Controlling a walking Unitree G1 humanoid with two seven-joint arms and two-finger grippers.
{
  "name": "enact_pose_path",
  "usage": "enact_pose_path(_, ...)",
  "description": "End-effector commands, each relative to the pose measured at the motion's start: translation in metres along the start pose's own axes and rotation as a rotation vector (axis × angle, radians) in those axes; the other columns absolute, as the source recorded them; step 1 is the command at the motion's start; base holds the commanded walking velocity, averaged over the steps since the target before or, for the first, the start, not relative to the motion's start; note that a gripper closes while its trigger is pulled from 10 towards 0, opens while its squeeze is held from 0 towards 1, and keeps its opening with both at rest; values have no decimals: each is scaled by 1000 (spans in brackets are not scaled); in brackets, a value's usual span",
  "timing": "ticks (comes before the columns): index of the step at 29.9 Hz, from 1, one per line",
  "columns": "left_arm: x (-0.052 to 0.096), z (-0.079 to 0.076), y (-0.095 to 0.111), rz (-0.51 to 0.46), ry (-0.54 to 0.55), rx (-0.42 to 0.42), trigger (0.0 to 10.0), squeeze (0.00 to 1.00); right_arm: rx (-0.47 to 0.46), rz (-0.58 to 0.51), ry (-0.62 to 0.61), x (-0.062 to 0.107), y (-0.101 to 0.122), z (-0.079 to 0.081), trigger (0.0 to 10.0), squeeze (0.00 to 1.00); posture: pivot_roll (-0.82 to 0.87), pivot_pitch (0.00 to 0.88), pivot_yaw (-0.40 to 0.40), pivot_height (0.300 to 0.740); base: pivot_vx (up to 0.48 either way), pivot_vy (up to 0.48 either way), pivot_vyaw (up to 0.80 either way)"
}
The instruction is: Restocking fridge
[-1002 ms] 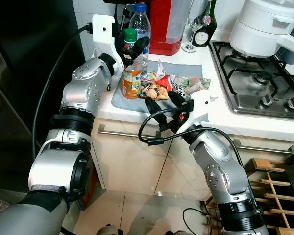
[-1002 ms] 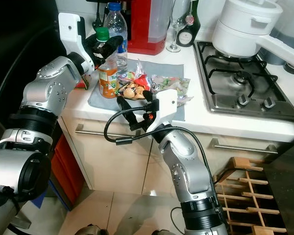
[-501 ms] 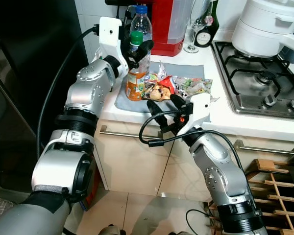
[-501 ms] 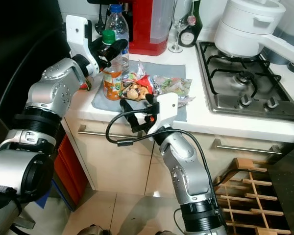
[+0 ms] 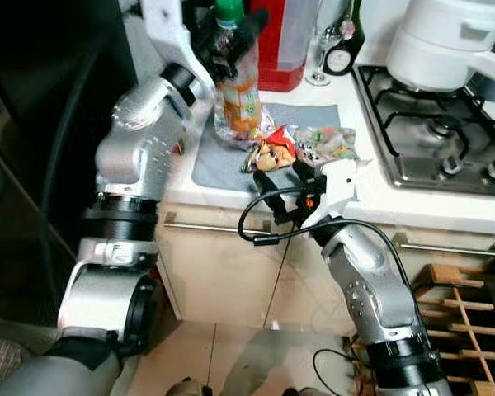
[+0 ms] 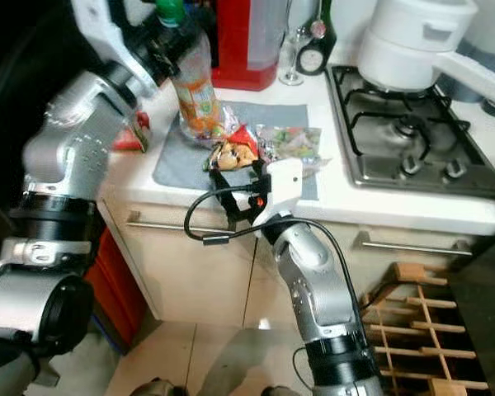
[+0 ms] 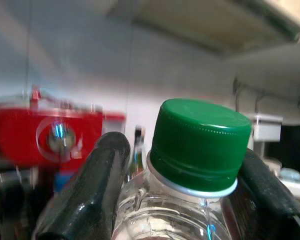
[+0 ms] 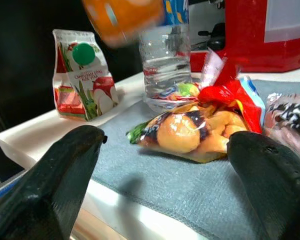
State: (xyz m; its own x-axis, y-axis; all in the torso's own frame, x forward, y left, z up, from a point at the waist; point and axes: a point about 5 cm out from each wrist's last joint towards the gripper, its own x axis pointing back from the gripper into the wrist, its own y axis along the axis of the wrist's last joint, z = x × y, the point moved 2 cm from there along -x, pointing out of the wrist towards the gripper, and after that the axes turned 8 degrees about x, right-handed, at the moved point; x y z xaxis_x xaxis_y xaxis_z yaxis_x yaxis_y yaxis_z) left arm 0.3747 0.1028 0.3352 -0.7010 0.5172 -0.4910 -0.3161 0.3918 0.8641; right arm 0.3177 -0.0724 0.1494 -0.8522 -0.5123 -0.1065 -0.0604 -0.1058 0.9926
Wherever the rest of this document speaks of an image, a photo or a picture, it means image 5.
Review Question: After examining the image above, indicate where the clear bottle green cap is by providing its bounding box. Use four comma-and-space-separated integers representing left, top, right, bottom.
213, 0, 265, 143

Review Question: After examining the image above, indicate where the clear green candy packet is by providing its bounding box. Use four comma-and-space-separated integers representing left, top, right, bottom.
293, 125, 360, 166

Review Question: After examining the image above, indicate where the snack packet red cartoon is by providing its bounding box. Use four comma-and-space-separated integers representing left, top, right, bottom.
243, 124, 299, 174

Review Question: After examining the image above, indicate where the red plastic container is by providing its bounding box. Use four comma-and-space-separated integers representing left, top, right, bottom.
249, 0, 323, 93

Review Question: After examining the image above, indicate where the grey mat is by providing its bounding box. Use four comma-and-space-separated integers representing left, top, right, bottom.
191, 103, 356, 203

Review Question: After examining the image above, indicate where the clear wine glass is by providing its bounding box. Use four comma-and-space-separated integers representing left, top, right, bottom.
305, 21, 341, 87

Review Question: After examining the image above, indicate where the beige kitchen cabinet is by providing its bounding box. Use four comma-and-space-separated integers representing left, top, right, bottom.
153, 202, 495, 339

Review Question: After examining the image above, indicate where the dark bottle round label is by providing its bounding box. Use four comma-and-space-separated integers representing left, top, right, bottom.
324, 0, 366, 77

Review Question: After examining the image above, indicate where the steel gas hob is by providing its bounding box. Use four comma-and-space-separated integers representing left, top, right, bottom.
352, 64, 495, 197

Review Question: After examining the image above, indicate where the wooden wine rack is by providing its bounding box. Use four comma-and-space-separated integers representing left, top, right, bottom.
411, 264, 495, 396

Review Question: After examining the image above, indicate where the grey robot torso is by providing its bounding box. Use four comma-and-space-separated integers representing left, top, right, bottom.
0, 334, 125, 396

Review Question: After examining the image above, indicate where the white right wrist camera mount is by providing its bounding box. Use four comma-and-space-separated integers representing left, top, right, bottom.
301, 159, 357, 229

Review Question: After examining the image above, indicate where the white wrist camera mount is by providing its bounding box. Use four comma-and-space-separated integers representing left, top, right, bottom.
301, 159, 357, 229
140, 0, 217, 92

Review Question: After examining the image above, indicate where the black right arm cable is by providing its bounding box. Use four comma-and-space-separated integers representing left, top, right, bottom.
238, 186, 413, 285

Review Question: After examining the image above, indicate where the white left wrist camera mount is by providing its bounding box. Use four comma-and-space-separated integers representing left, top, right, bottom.
140, 0, 217, 92

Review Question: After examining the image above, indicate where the silver cabinet handle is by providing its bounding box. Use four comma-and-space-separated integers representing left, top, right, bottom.
394, 233, 495, 258
163, 213, 273, 236

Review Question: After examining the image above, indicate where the black floor cable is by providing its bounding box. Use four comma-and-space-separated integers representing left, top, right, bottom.
313, 348, 372, 393

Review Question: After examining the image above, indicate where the white pot with handle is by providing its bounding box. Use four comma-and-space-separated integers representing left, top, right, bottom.
386, 0, 495, 93

